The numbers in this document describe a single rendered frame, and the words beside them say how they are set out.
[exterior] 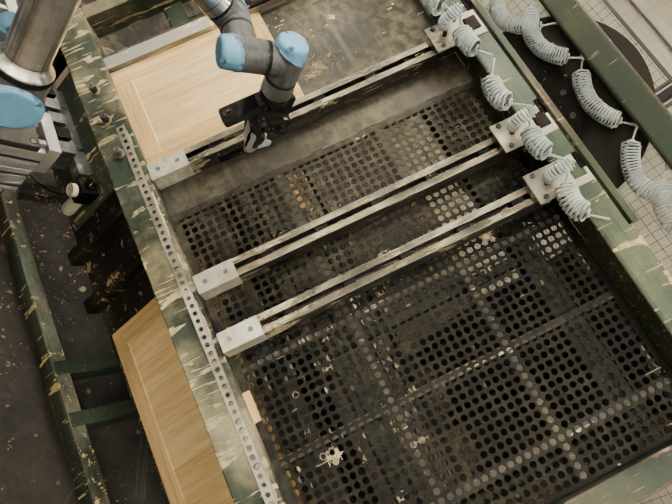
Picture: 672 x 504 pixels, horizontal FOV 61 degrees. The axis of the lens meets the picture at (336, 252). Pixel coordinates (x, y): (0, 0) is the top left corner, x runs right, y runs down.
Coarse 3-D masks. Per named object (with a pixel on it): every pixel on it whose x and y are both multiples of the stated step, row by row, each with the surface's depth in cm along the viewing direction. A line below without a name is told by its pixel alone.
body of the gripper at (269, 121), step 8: (264, 96) 133; (272, 104) 134; (280, 104) 134; (288, 104) 138; (264, 112) 138; (272, 112) 139; (280, 112) 140; (288, 112) 141; (256, 120) 139; (264, 120) 138; (272, 120) 139; (280, 120) 140; (288, 120) 141; (256, 128) 140; (264, 128) 140; (272, 128) 143; (280, 128) 142
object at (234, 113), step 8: (248, 96) 136; (256, 96) 136; (232, 104) 136; (240, 104) 136; (248, 104) 135; (256, 104) 135; (264, 104) 135; (224, 112) 135; (232, 112) 135; (240, 112) 135; (248, 112) 135; (256, 112) 136; (224, 120) 135; (232, 120) 135; (240, 120) 136
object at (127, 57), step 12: (276, 0) 203; (288, 0) 206; (252, 12) 203; (192, 24) 201; (204, 24) 200; (168, 36) 199; (180, 36) 199; (192, 36) 200; (132, 48) 199; (144, 48) 198; (156, 48) 198; (168, 48) 200; (108, 60) 197; (120, 60) 197; (132, 60) 198
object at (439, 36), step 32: (448, 32) 185; (480, 32) 184; (384, 64) 187; (416, 64) 187; (320, 96) 185; (352, 96) 186; (288, 128) 186; (160, 160) 179; (192, 160) 179; (224, 160) 185
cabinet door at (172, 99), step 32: (256, 32) 200; (160, 64) 198; (192, 64) 198; (128, 96) 194; (160, 96) 194; (192, 96) 193; (224, 96) 193; (160, 128) 190; (192, 128) 189; (224, 128) 188
